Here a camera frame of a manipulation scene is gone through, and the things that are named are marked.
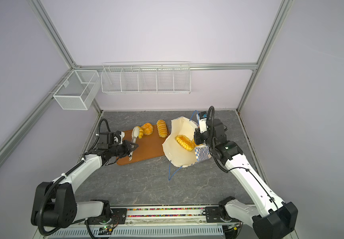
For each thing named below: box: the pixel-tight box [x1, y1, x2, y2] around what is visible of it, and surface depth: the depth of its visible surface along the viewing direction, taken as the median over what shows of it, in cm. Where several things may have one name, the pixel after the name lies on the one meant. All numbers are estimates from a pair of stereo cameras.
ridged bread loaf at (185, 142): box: [175, 134, 195, 152], surface depth 98 cm
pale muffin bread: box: [141, 122, 154, 136], surface depth 107 cm
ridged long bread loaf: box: [156, 119, 168, 138], surface depth 107 cm
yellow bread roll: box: [137, 125, 144, 139], surface depth 96 cm
